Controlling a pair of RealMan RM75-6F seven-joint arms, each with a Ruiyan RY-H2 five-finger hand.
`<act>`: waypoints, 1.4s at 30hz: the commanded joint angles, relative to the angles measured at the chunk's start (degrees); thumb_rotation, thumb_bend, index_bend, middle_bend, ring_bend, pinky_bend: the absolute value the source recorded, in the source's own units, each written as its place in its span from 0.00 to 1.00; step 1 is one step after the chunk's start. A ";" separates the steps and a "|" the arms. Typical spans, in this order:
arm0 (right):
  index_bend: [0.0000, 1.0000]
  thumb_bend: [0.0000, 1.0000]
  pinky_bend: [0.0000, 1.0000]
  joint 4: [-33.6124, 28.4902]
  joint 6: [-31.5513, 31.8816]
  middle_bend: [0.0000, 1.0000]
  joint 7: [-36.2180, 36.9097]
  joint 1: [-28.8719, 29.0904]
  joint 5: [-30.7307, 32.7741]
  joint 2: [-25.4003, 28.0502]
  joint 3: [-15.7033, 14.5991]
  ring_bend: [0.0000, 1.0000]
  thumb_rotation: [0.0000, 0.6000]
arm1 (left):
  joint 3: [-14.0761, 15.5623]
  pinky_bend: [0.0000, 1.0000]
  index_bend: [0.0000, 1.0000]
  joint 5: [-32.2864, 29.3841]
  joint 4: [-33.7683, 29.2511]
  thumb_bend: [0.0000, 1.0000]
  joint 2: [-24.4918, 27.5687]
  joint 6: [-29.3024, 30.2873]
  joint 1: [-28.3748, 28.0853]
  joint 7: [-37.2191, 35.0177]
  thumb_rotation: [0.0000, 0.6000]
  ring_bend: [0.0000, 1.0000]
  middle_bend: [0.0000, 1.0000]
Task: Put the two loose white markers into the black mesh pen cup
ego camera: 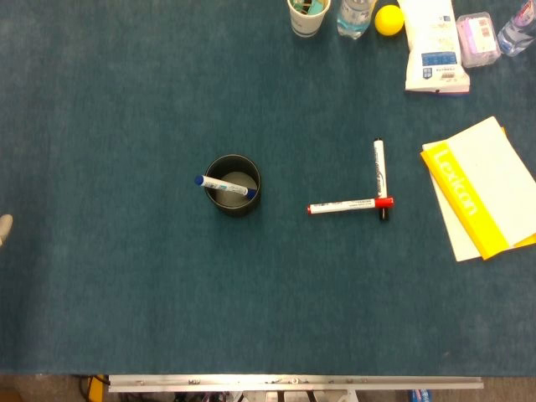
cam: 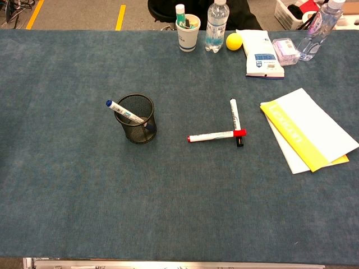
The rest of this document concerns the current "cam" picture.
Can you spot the blue felt table cloth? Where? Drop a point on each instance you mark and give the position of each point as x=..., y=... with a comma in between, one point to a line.
x=84, y=182

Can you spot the water bottle blue label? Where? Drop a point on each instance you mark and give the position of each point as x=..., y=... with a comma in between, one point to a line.
x=216, y=28

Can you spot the black office chair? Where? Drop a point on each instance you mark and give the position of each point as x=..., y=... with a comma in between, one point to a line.
x=246, y=16

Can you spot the white wet wipes pack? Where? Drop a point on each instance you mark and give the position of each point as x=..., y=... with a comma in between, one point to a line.
x=261, y=56

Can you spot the black-capped white marker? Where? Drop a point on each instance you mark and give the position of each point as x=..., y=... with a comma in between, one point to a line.
x=233, y=112

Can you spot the blue-capped white marker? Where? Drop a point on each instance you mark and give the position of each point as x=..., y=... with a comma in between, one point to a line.
x=117, y=107

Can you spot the purple clear plastic box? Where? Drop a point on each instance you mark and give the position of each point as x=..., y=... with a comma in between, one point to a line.
x=286, y=51

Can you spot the clear bottle purple label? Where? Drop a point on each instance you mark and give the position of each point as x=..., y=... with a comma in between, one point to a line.
x=317, y=33

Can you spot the yellow white Lexicon booklet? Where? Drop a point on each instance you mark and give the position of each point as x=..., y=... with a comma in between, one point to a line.
x=317, y=126

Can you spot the black pen cup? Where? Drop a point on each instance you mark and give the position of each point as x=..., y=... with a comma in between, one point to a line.
x=137, y=136

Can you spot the aluminium frame rail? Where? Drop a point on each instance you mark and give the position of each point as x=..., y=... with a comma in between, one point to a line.
x=168, y=264

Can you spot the white paper sheet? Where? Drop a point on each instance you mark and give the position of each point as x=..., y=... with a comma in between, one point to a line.
x=291, y=159

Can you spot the yellow ball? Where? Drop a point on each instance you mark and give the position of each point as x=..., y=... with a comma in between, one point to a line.
x=233, y=42

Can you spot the white plastic basket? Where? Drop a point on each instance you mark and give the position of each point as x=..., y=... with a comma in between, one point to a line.
x=283, y=14

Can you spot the white paper cup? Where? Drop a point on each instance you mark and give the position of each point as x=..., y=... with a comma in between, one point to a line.
x=187, y=39

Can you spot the red-capped white marker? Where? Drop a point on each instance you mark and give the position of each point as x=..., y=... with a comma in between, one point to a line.
x=210, y=136

